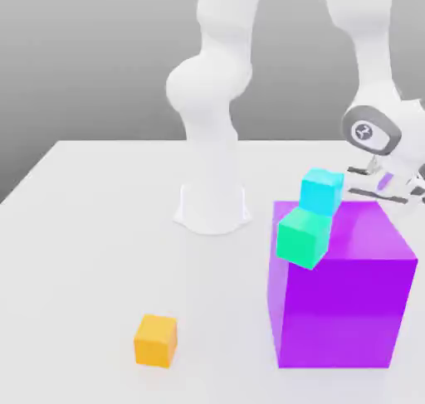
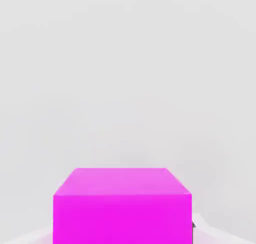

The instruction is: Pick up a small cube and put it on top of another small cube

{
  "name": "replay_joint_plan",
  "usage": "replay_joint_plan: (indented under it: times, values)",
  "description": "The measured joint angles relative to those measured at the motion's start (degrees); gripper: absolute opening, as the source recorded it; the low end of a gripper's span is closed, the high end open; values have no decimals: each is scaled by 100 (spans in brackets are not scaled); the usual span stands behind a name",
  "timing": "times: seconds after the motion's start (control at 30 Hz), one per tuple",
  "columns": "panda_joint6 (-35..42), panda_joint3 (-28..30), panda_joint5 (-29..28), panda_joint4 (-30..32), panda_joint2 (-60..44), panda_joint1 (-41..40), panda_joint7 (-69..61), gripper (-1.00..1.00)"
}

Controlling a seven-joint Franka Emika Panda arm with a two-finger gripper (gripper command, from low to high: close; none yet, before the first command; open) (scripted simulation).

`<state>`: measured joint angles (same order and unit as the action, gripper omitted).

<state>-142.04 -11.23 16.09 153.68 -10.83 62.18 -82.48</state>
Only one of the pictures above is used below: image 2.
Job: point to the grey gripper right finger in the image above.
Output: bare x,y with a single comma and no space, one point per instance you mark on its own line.
202,235

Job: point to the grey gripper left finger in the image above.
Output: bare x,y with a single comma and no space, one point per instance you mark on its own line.
40,238

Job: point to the small magenta cube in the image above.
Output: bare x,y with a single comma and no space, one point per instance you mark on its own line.
122,212

